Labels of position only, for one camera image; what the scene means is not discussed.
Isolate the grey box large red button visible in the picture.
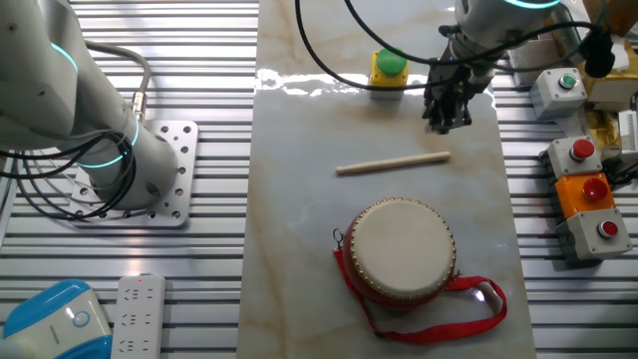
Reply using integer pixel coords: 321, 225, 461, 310
540, 135, 604, 180

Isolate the grey base cable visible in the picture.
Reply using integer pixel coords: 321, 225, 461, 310
82, 39, 153, 122

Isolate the orange box red button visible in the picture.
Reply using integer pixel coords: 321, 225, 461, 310
553, 172, 618, 220

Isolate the grey box green button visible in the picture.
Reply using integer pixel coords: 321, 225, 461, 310
528, 67, 589, 120

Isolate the black gripper cable with ferrite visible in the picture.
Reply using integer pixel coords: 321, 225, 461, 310
342, 0, 617, 80

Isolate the silver digital scale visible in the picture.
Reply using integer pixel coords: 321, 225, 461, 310
512, 37, 564, 86

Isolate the wooden drumstick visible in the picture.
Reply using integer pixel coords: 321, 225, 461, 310
335, 151, 453, 177

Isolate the yellow box green push button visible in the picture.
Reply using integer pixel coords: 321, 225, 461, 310
368, 47, 411, 101

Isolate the blue white plastic device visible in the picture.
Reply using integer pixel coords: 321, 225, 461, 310
0, 278, 114, 359

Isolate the black cable bundle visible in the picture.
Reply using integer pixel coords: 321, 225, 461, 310
0, 128, 140, 221

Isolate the yellow foil packet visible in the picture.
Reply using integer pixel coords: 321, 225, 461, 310
580, 107, 624, 151

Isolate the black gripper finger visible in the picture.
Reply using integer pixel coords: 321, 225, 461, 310
422, 98, 450, 136
446, 93, 474, 130

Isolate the yellow tissue pack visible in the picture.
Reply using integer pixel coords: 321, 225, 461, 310
572, 33, 638, 112

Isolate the white power strip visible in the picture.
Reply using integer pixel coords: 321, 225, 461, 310
110, 273, 166, 359

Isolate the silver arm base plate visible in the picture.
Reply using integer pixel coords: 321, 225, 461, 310
67, 119, 199, 229

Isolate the red fabric drum strap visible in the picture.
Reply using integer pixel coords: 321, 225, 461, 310
332, 247, 508, 346

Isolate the red drum cream head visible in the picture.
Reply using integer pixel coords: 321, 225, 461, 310
332, 196, 460, 313

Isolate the brown wrapped package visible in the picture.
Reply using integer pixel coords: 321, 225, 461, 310
582, 0, 638, 37

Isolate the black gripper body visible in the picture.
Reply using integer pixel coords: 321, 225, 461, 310
428, 49, 487, 102

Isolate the grey box small red button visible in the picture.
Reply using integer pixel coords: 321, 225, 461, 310
555, 207, 634, 264

